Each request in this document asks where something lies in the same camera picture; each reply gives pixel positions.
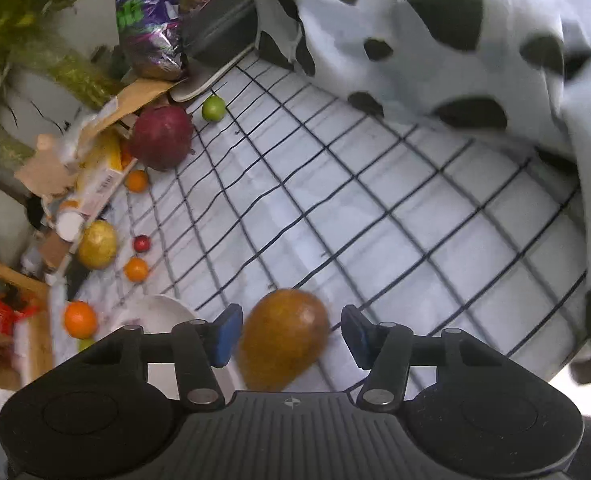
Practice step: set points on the purple snack bag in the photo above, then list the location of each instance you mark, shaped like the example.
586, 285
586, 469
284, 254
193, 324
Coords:
150, 37

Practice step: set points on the small green lime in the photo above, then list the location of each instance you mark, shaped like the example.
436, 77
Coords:
213, 109

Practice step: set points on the black zip case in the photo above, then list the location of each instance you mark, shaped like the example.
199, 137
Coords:
216, 33

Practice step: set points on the dark red cabbage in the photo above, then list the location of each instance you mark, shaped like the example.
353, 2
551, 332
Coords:
162, 137

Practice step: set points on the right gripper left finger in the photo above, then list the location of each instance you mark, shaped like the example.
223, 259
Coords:
195, 347

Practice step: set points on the white round jar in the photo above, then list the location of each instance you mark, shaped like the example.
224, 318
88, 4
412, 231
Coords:
69, 224

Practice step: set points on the cow print blanket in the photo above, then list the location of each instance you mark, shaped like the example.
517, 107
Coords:
518, 70

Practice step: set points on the white floral plate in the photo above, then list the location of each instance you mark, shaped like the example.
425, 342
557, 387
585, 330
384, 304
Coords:
156, 314

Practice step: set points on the wooden chair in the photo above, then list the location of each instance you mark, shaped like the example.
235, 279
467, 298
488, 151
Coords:
27, 352

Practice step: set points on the yellow white box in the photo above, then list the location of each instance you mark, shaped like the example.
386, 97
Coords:
101, 171

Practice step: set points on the yellow round melon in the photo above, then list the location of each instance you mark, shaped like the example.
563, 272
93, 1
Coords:
98, 246

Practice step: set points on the brown mango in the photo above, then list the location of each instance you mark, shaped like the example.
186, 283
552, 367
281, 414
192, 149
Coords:
283, 336

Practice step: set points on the large orange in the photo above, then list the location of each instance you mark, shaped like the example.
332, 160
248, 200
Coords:
80, 320

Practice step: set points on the small red fruit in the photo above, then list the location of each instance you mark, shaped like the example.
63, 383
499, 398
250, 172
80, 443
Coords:
141, 244

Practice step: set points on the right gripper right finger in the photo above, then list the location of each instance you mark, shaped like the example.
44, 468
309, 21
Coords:
387, 351

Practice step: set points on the white tray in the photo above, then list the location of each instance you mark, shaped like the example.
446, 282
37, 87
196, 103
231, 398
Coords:
201, 76

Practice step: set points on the small orange kumquat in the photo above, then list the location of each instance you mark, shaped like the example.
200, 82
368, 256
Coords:
136, 270

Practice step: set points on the brown paper envelope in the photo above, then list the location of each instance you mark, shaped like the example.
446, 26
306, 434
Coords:
132, 98

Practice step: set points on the checked white tablecloth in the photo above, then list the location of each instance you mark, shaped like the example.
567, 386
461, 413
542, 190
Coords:
296, 189

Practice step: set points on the small orange tangerine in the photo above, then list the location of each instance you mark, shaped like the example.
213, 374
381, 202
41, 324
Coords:
137, 181

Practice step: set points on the green plum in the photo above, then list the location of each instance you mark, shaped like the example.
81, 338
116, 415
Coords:
84, 344

